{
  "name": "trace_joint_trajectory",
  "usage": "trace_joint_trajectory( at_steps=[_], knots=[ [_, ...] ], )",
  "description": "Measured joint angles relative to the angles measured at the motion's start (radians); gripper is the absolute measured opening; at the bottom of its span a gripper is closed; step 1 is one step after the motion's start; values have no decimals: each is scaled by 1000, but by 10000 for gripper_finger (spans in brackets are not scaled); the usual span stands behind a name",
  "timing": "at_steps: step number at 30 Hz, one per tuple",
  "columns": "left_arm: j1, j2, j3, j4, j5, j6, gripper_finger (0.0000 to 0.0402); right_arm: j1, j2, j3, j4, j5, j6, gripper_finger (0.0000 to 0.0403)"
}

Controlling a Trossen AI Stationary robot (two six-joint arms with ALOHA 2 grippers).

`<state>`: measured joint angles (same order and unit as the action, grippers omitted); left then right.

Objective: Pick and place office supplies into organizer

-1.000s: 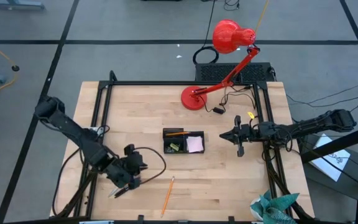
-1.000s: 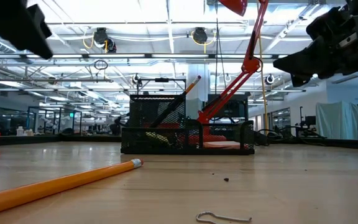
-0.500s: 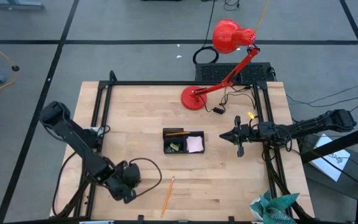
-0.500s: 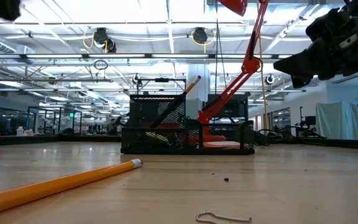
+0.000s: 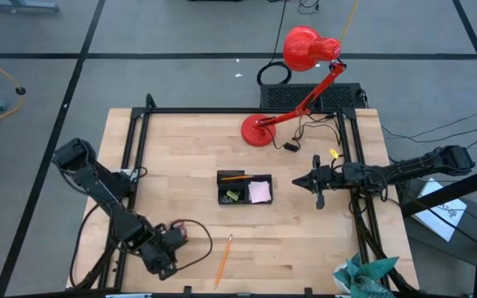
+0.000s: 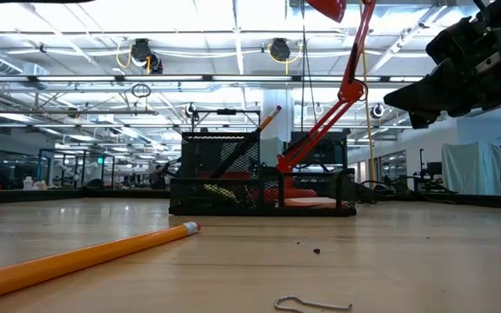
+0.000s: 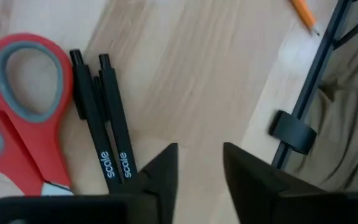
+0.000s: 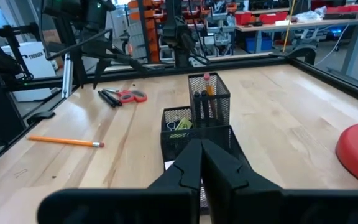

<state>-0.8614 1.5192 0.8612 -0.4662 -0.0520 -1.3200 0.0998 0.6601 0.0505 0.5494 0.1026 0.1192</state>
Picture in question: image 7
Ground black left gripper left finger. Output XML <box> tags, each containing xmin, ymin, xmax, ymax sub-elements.
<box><xmin>135</xmin><ymin>142</ymin><xmax>179</xmax><ymax>224</ymax></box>

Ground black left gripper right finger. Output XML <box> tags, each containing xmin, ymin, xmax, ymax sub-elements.
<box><xmin>223</xmin><ymin>142</ymin><xmax>290</xmax><ymax>224</ymax></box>

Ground yellow pencil with eraser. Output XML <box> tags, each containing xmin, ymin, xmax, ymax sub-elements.
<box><xmin>289</xmin><ymin>0</ymin><xmax>321</xmax><ymax>37</ymax></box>

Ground black pen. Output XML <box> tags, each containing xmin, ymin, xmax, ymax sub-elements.
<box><xmin>98</xmin><ymin>53</ymin><xmax>139</xmax><ymax>187</ymax></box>
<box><xmin>69</xmin><ymin>49</ymin><xmax>122</xmax><ymax>195</ymax></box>

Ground red scissors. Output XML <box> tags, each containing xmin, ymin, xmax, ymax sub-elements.
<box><xmin>0</xmin><ymin>32</ymin><xmax>75</xmax><ymax>197</ymax></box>

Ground black frame clamp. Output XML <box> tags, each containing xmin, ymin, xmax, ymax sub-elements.
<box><xmin>267</xmin><ymin>110</ymin><xmax>318</xmax><ymax>156</ymax></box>

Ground black metal table frame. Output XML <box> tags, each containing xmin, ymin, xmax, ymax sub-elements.
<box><xmin>272</xmin><ymin>0</ymin><xmax>358</xmax><ymax>170</ymax></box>

